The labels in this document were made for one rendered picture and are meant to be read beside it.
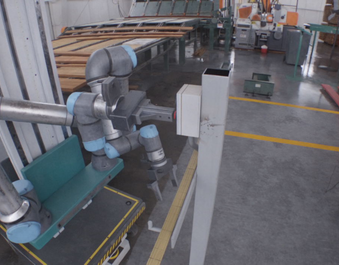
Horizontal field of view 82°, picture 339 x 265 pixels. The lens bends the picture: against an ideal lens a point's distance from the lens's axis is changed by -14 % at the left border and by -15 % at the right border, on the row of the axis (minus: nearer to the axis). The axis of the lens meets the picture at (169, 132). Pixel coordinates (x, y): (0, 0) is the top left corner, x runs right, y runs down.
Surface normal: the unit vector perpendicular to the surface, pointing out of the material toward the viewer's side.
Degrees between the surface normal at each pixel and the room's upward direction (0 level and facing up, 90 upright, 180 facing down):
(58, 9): 90
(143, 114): 10
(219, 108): 90
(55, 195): 0
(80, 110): 90
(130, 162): 0
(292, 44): 96
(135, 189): 0
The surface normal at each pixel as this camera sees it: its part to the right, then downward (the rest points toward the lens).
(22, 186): -0.08, -0.91
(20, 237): 0.51, 0.54
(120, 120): -0.30, 0.63
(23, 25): 0.89, 0.22
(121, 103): -0.07, -0.77
